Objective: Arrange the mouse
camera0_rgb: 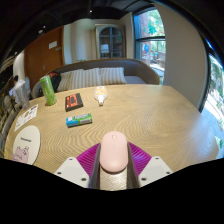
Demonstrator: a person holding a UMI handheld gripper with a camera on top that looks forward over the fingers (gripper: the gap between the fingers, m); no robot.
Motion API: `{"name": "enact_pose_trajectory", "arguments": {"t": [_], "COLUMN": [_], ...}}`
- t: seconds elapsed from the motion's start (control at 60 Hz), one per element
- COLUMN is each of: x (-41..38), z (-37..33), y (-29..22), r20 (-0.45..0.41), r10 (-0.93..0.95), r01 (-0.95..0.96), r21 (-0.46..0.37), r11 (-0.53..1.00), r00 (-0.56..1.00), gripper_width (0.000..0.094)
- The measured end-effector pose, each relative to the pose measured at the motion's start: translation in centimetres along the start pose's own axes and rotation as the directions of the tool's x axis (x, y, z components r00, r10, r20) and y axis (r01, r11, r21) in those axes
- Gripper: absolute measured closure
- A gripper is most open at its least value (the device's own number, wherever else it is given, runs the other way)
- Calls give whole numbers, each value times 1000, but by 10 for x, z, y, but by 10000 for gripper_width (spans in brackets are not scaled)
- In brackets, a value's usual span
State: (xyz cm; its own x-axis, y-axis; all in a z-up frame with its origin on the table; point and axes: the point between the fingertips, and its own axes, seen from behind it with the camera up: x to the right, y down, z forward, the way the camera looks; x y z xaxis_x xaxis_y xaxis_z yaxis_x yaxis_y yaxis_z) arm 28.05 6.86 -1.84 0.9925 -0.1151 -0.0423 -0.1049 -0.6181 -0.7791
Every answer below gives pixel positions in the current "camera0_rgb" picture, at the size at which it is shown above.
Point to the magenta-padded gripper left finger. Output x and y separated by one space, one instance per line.
71 168

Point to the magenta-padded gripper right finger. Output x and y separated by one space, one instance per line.
155 168

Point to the pink computer mouse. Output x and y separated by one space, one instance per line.
114 151

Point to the round white mouse pad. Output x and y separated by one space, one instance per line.
26 145

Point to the small green blue pack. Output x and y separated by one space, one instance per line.
79 120

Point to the flat black box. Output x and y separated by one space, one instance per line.
73 102

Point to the white sticker sheet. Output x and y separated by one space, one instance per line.
26 116

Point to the white orange squeeze tube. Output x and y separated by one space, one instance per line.
100 94

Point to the green drink can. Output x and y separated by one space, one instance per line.
48 90

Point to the large side window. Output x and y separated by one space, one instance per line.
215 106

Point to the striped cushion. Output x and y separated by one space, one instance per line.
88 78
112 75
66 81

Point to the black backpack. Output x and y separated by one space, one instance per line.
55 80

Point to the curved brown sofa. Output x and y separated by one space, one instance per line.
140 70

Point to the brown wooden door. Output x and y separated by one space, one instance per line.
41 60

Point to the white door sign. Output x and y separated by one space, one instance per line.
53 44

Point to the dark-framed window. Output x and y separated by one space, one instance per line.
150 43

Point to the arched glass-door cabinet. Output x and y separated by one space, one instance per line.
110 41

